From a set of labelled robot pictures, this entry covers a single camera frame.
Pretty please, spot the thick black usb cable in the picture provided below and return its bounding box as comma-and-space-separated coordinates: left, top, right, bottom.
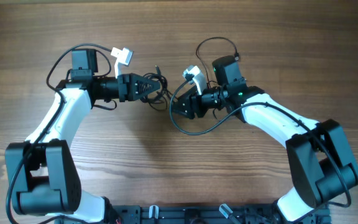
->
140, 65, 175, 112

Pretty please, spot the thin black usb cable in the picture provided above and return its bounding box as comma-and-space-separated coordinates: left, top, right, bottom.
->
195, 36, 241, 90

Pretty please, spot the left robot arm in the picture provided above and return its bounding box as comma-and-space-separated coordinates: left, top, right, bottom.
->
5, 43, 160, 223

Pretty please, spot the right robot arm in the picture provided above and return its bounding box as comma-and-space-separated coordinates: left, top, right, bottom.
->
169, 55, 358, 223

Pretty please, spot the right camera black cable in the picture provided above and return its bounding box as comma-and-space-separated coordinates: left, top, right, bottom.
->
168, 79, 352, 209

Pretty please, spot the camera black cable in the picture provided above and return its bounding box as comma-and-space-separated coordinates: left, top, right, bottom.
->
5, 43, 113, 224
168, 79, 352, 209

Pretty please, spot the left camera black cable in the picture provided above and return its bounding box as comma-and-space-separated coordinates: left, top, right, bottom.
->
5, 43, 113, 224

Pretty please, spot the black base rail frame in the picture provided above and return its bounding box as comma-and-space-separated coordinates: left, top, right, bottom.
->
54, 203, 332, 224

